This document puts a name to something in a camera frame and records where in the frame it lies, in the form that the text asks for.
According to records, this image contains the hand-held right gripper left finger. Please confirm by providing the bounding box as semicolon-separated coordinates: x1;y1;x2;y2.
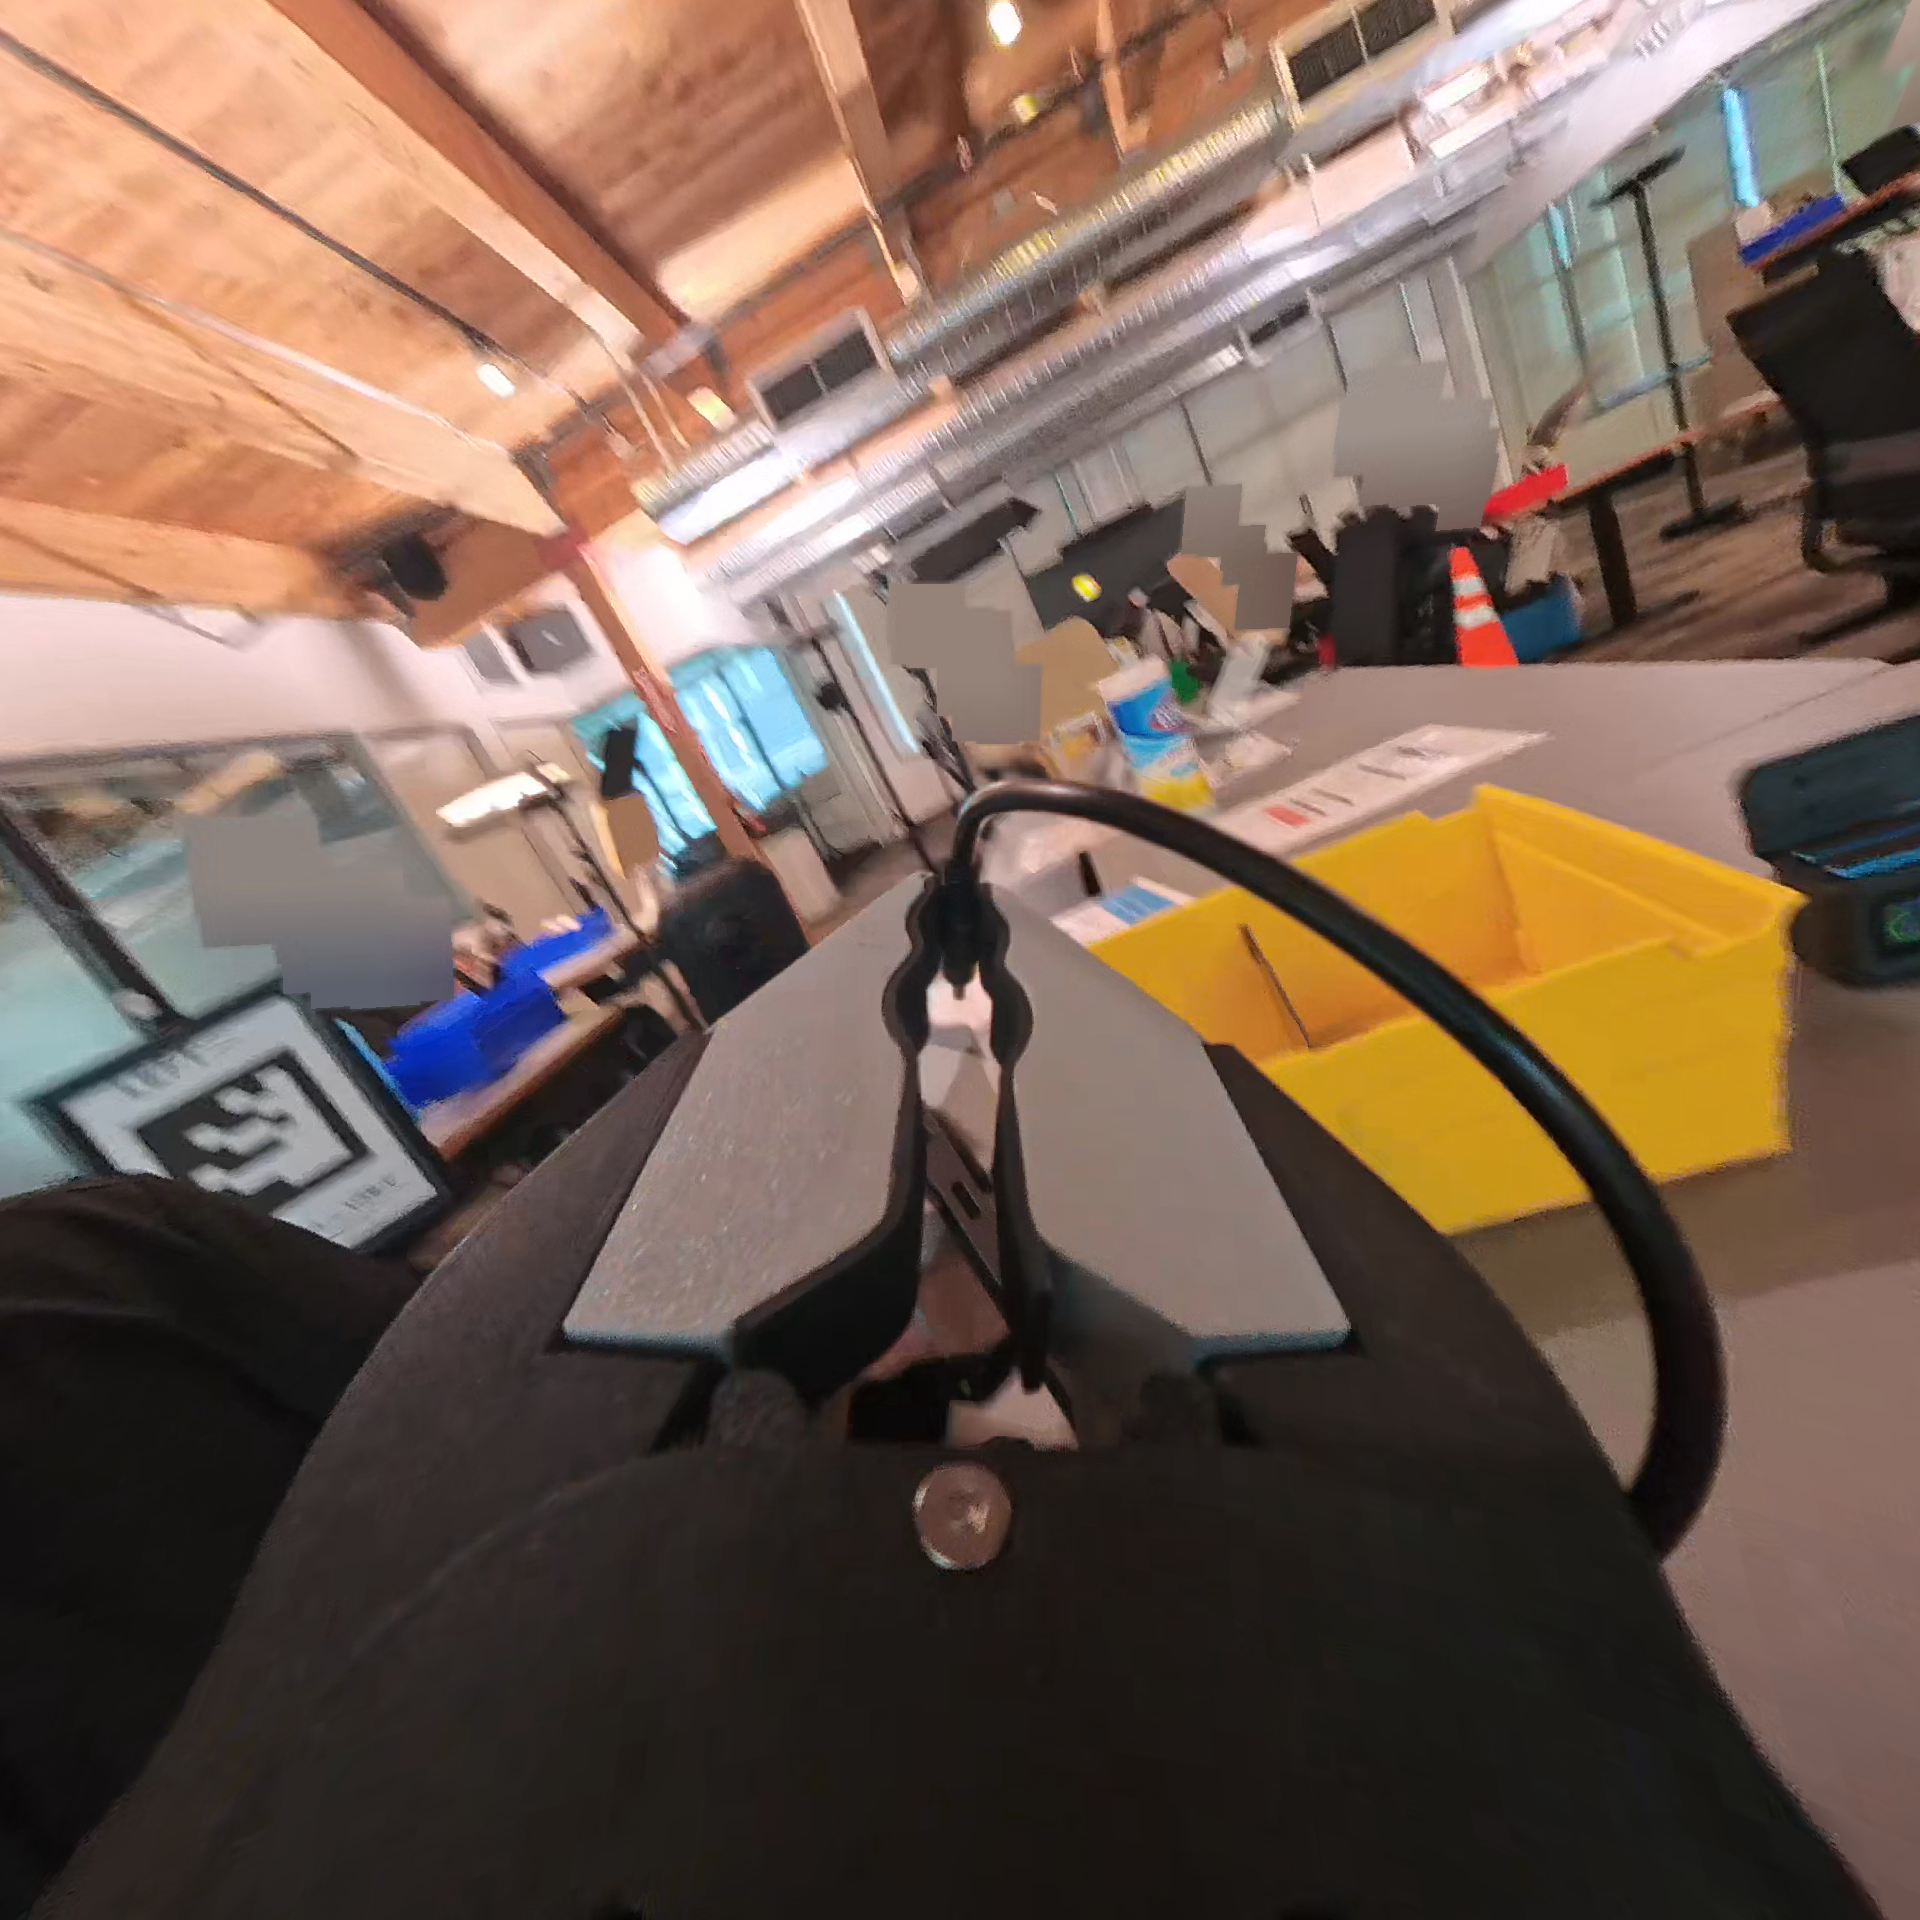
562;872;931;1406

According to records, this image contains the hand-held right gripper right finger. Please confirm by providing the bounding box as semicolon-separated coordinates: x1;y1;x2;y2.
935;880;1356;1391

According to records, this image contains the yellow plastic bin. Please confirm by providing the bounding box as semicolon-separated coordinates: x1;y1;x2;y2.
1087;786;1809;1237

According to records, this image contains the black usb-c cable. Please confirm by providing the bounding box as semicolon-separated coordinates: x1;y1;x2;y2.
949;783;1727;1554

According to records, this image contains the black bin divider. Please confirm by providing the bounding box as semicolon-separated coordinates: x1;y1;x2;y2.
1235;926;1317;1049

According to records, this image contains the black speaker box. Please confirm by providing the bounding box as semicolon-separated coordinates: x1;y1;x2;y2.
659;859;813;1024

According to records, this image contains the blue white small box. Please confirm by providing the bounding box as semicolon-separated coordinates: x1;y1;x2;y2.
1049;880;1195;952

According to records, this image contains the stack of blue bins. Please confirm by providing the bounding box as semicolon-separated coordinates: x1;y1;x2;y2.
382;926;612;1105

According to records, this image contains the white wipes canister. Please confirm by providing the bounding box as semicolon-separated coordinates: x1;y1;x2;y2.
1101;657;1213;810

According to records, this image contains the white printed paper sheet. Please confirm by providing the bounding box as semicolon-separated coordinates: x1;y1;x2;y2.
1219;729;1550;836

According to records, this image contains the orange traffic cone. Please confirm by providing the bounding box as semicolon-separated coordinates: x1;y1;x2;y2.
1444;546;1523;669

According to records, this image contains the dark teal device case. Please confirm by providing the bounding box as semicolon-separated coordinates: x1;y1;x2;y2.
1739;736;1920;988

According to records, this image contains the wooden top desk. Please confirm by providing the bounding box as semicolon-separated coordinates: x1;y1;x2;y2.
1482;406;1795;632

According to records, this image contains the black office chair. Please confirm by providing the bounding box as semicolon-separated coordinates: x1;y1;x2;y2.
1727;248;1920;612

